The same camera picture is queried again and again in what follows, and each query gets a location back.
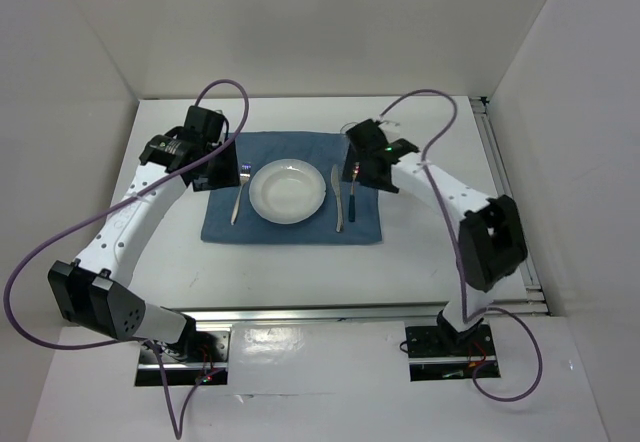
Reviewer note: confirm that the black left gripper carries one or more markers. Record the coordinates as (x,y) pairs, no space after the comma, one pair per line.
(228,177)

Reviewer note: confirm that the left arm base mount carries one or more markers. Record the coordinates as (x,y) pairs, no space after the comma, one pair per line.
(209,362)

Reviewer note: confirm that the blue cloth napkin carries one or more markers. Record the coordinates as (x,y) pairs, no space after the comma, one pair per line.
(323,151)

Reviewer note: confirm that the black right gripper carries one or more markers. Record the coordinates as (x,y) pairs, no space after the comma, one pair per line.
(362,176)

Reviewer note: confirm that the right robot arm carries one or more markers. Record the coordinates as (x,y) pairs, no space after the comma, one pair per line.
(487,233)

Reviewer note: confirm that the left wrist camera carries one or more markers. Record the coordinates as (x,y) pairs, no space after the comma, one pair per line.
(205,123)

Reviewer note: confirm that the gold spoon with dark handle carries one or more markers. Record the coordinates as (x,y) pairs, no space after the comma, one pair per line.
(352,196)

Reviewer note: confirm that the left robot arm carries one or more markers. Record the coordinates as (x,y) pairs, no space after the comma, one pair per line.
(93,290)

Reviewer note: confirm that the clear glass plate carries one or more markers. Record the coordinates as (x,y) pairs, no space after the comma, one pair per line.
(287,191)

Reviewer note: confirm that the clear plastic cup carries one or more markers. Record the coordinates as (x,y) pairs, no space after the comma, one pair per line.
(346,127)

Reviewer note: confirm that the silver fork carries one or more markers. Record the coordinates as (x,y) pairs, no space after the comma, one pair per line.
(244,177)

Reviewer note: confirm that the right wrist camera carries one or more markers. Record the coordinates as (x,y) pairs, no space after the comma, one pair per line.
(388,124)

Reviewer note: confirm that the silver table knife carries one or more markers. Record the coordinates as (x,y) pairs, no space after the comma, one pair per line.
(336,187)

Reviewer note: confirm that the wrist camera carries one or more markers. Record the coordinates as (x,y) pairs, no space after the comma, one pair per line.
(388,124)
(205,123)

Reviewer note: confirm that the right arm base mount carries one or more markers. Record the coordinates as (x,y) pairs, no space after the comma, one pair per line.
(430,359)

